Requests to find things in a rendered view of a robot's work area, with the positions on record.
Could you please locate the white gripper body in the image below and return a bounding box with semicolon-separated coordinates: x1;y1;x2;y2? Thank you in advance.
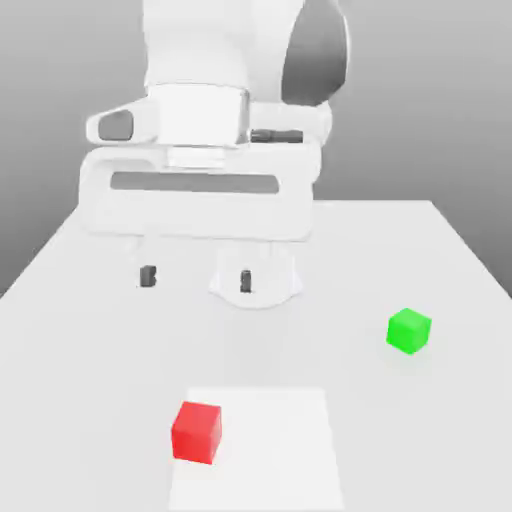
77;142;322;244

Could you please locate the small red cube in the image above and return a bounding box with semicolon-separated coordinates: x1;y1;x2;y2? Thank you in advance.
170;400;223;466

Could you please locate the small green cube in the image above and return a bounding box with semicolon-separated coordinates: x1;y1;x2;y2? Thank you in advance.
385;307;433;356

